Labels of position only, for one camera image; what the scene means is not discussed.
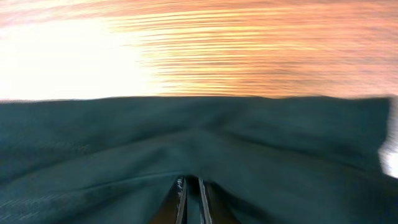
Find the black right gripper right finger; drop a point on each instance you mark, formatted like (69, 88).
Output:
(212, 209)

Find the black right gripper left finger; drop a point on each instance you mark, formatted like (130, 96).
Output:
(174, 207)

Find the black shorts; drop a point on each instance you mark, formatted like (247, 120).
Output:
(113, 160)

